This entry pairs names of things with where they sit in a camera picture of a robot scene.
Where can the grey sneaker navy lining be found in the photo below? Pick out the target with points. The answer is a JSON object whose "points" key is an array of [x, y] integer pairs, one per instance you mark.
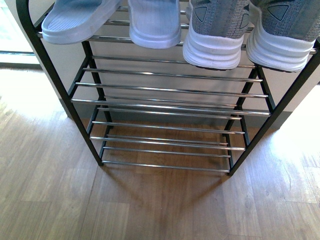
{"points": [[284, 33]]}

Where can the black metal shoe rack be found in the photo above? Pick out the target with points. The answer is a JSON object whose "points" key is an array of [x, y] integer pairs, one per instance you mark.
{"points": [[95, 112]]}

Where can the dark window frame left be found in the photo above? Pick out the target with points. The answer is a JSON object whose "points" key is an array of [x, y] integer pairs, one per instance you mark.
{"points": [[19, 60]]}

